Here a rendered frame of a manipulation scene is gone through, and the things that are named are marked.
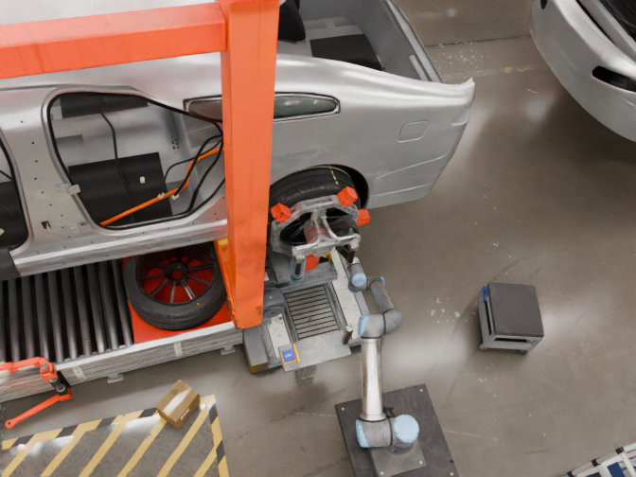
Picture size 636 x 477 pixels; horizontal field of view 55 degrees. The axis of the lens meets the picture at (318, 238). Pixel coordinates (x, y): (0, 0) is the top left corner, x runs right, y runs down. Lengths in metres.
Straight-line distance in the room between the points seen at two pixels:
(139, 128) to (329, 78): 1.49
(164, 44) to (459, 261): 3.39
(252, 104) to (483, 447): 2.91
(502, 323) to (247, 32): 2.93
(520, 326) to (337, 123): 1.97
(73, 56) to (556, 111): 5.07
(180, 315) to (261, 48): 2.19
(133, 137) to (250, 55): 2.20
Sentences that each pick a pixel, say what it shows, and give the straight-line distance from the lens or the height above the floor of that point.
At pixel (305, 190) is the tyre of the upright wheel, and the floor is 1.17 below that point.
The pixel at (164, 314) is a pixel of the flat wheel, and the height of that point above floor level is 0.50.
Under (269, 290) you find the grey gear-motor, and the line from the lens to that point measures 4.04.
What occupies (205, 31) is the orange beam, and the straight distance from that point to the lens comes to 2.01.
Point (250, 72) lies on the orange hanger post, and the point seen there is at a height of 2.54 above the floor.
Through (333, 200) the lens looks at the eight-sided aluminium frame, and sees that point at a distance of 3.57.
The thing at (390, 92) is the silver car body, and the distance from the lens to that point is 3.35.
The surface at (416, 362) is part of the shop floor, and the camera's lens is 4.41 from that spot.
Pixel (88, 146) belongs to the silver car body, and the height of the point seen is 0.90.
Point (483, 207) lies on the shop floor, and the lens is 5.27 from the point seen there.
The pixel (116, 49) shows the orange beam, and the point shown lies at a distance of 2.01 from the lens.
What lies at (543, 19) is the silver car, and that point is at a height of 1.07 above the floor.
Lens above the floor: 3.95
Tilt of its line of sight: 56 degrees down
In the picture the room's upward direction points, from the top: 11 degrees clockwise
